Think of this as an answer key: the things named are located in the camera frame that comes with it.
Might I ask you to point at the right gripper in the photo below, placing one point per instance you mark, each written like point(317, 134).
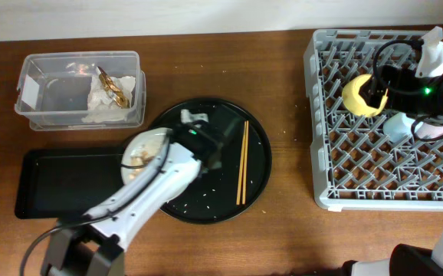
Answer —
point(399, 78)

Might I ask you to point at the yellow bowl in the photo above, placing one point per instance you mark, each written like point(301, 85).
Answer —
point(355, 103)

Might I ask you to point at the blue cup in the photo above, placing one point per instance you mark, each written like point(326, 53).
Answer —
point(398, 127)

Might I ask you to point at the pink cup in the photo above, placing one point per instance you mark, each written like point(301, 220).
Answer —
point(429, 128)

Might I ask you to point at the grey plate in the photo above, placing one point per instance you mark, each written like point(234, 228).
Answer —
point(156, 135)

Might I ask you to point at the peanut shells and rice scraps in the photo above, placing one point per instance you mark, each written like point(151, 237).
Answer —
point(142, 157)

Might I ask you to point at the white paper napkin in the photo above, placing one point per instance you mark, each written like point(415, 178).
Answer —
point(102, 107)

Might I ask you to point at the gold foil wrapper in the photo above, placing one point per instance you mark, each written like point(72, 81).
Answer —
point(112, 90)

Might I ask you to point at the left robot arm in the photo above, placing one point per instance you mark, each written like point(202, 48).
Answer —
point(96, 244)

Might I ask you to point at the grey dishwasher rack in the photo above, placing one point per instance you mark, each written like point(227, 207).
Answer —
point(378, 153)

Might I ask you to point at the clear plastic waste bin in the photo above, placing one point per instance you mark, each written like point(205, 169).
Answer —
point(53, 88)

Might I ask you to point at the round black serving tray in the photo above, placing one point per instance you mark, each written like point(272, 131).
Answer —
point(211, 197)

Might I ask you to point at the black rectangular tray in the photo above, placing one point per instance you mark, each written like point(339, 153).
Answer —
point(65, 183)

